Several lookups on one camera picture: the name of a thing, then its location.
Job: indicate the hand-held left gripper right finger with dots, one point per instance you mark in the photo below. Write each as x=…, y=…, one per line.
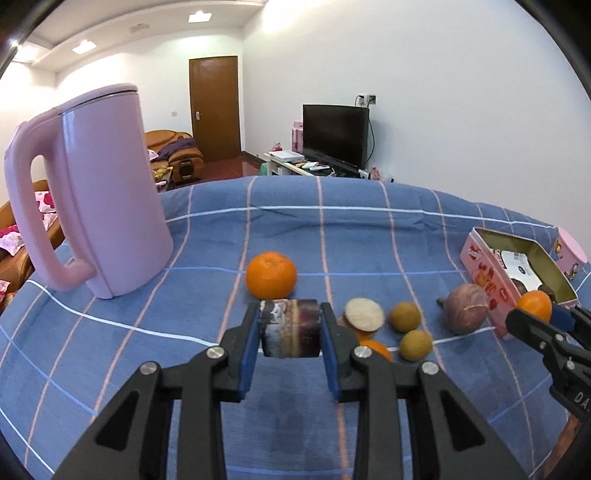
x=328, y=360

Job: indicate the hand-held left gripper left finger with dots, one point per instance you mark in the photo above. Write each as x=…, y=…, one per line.
x=249, y=360

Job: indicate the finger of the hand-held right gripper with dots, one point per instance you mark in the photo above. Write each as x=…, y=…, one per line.
x=561, y=317
x=531, y=330

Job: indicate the small orange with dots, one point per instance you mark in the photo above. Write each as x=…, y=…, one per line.
x=379, y=349
x=534, y=306

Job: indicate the purple sweet potato chunk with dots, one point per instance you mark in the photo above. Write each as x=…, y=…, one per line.
x=291, y=330

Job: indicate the cut sweet potato half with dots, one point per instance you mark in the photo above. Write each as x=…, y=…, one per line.
x=364, y=314

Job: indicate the pink tin box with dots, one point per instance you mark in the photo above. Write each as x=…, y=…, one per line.
x=485, y=272

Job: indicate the green kiwi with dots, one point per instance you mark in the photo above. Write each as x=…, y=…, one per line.
x=415, y=345
x=405, y=316

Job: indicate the pink tin lid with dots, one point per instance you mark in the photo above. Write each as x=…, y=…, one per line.
x=570, y=254

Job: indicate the printed paper lining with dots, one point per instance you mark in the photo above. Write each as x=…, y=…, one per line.
x=519, y=265

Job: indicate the large orange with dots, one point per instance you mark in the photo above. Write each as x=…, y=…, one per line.
x=271, y=275

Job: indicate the blue plaid blanket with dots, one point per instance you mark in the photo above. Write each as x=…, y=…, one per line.
x=360, y=240

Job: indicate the small pink toy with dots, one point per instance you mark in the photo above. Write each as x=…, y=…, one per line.
x=376, y=173

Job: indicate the white television stand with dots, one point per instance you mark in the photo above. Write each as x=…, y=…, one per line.
x=295, y=170

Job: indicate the cluttered coffee table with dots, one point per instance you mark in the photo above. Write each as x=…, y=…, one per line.
x=161, y=177

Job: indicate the flat white box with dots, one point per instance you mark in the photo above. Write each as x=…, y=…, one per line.
x=286, y=156

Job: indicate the brown leather armchair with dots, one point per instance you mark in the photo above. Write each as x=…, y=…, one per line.
x=184, y=160

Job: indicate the pink electric kettle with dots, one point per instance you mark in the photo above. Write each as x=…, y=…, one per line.
x=111, y=194

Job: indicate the black television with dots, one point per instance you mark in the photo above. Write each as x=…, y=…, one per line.
x=334, y=136

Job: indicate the pink gift bag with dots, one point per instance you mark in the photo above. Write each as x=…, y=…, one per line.
x=297, y=137

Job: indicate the purple cloth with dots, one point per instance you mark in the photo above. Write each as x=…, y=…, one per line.
x=178, y=146

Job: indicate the brown wooden door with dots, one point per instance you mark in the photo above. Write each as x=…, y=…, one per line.
x=214, y=110

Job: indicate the pink floral cushion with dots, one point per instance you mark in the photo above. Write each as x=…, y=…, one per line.
x=45, y=206
x=10, y=240

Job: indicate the white wall socket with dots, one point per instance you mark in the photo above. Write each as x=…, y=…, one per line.
x=365, y=98

